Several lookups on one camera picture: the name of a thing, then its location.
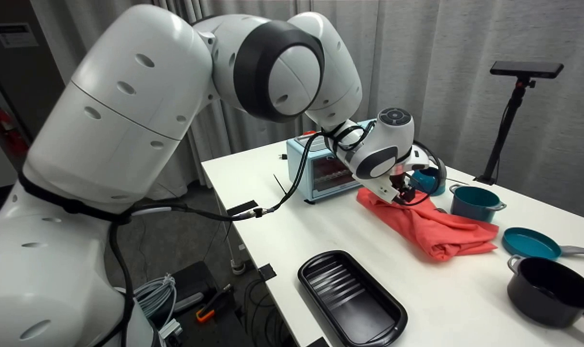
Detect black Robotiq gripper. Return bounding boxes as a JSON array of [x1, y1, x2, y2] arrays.
[[390, 163, 434, 207]]

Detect coral long sleeve shirt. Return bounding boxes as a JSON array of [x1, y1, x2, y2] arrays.
[[355, 184, 502, 263]]

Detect teal toy pot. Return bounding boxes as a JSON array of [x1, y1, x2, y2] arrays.
[[448, 182, 508, 225]]

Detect light blue toy oven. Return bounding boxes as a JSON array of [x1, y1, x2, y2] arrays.
[[286, 117, 394, 203]]

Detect black tripod stand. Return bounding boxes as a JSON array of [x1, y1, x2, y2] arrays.
[[473, 74, 538, 186]]

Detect black ridged baking tray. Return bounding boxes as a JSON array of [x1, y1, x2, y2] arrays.
[[298, 248, 409, 347]]

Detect teal toy frying pan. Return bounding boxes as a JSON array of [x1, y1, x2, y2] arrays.
[[500, 225, 584, 261]]

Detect dark grey cooking pot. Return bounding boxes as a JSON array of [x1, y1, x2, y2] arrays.
[[506, 254, 584, 329]]

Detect metal table leg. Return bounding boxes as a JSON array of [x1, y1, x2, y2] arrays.
[[222, 217, 249, 277]]

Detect black floor box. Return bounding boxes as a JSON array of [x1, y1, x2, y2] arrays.
[[172, 257, 220, 315]]

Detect red fire extinguisher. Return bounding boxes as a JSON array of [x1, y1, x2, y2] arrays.
[[0, 105, 24, 159]]

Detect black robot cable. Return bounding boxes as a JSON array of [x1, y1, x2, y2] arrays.
[[14, 121, 450, 347]]

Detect black camera bar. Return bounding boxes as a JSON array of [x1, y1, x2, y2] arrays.
[[490, 59, 565, 80]]

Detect orange handled tool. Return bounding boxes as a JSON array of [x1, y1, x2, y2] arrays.
[[193, 281, 236, 323]]

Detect white cable bundle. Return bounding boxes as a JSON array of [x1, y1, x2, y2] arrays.
[[134, 273, 184, 347]]

